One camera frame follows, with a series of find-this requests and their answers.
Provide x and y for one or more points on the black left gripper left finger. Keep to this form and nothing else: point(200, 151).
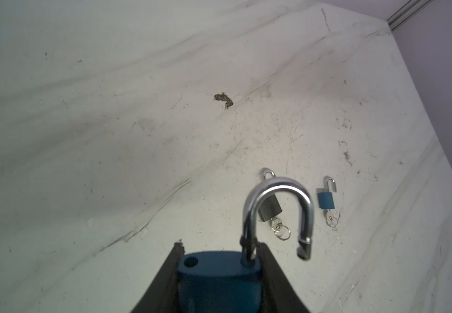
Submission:
point(162, 294)

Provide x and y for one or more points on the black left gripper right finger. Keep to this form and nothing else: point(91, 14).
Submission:
point(278, 294)

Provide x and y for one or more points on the blue padlock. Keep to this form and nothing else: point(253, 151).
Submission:
point(325, 197)
point(229, 281)

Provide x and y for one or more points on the small grey padlock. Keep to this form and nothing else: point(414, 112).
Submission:
point(270, 208)

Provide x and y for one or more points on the silver key with ring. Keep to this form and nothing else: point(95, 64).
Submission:
point(332, 217)

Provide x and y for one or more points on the aluminium frame profiles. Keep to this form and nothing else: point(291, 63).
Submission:
point(406, 12)

